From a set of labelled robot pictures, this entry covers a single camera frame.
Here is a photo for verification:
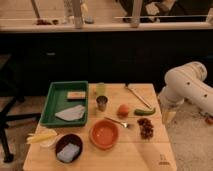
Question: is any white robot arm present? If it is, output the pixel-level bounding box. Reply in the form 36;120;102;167
158;61;213;124

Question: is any small metal cup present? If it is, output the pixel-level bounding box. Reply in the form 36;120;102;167
96;95;108;112

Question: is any dark red grape bunch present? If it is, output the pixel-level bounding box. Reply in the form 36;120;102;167
138;118;154;139

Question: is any metal fork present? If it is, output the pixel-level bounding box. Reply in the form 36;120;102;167
105;117;134;129

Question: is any orange round fruit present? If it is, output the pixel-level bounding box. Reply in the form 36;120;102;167
117;104;130;118

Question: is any wooden chopsticks pair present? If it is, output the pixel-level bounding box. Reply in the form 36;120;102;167
124;83;153;109

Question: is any orange ceramic bowl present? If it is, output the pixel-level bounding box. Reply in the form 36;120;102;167
89;119;119;150

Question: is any grey folded cloth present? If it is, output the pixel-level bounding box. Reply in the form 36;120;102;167
55;105;85;121

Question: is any dark brown bowl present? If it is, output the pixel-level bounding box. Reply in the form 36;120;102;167
55;134;83;163

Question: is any green plastic tray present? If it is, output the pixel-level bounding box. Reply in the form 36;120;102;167
40;81;89;128

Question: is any blue sponge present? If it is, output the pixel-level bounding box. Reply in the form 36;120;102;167
57;143;80;163

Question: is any small white bowl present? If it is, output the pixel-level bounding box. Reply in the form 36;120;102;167
40;129;57;148

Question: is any black office chair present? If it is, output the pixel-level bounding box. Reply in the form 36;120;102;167
0;55;41;163

